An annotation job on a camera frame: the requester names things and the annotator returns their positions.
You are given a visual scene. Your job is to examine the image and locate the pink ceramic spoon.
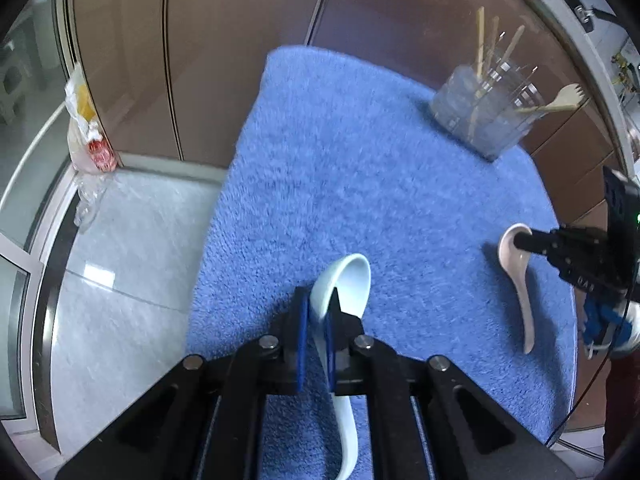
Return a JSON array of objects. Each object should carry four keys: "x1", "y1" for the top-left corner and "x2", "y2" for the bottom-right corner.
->
[{"x1": 497, "y1": 223, "x2": 535, "y2": 354}]

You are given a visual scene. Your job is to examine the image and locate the light blue ceramic spoon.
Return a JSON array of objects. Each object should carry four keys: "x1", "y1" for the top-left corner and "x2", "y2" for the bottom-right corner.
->
[{"x1": 309, "y1": 252, "x2": 371, "y2": 479}]

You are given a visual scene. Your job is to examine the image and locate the white plastic fork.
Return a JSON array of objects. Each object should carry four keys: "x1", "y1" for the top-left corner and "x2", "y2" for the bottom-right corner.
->
[{"x1": 516, "y1": 84, "x2": 586, "y2": 114}]

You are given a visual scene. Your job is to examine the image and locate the blue gloved right hand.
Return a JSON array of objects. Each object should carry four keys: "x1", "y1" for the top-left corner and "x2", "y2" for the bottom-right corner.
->
[{"x1": 582, "y1": 295, "x2": 639, "y2": 359}]

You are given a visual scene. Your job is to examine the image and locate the glass sliding door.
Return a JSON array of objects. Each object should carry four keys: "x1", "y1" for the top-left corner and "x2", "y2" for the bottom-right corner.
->
[{"x1": 1, "y1": 0, "x2": 72, "y2": 455}]

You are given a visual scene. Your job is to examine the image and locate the blue terry towel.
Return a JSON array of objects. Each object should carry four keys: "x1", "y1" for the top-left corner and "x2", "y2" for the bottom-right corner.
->
[{"x1": 185, "y1": 44, "x2": 580, "y2": 480}]

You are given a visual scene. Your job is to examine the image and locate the plastic bag on floor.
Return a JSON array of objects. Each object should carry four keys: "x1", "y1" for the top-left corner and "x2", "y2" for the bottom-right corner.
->
[{"x1": 64, "y1": 63, "x2": 117, "y2": 174}]

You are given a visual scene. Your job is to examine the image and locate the brown lower cabinets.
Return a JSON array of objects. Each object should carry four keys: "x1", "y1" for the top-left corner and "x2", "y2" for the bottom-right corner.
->
[{"x1": 62, "y1": 0, "x2": 634, "y2": 222}]

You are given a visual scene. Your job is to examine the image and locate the wire utensil holder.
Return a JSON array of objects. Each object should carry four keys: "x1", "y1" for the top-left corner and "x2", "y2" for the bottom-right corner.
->
[{"x1": 430, "y1": 62, "x2": 544, "y2": 162}]

